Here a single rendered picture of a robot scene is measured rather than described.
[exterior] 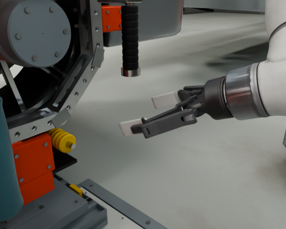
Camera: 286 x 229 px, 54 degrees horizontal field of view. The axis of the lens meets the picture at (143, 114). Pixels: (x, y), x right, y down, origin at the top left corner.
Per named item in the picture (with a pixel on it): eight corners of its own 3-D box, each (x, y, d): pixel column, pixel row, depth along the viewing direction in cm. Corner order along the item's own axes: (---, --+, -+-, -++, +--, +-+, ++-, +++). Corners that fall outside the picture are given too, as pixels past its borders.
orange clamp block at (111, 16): (86, 30, 86) (108, 28, 92) (103, 32, 81) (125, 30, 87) (84, 6, 83) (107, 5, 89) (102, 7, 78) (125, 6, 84)
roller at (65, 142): (32, 124, 103) (29, 109, 100) (82, 151, 85) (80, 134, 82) (17, 129, 99) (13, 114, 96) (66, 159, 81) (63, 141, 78)
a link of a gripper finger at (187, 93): (195, 92, 53) (202, 90, 53) (175, 88, 64) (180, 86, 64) (202, 111, 54) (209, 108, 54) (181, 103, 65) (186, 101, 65)
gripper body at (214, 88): (232, 126, 47) (184, 132, 53) (244, 105, 53) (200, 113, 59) (217, 85, 45) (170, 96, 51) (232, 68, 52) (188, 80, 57)
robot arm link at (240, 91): (277, 103, 50) (244, 108, 54) (263, 55, 48) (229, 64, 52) (268, 126, 44) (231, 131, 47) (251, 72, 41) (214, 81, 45)
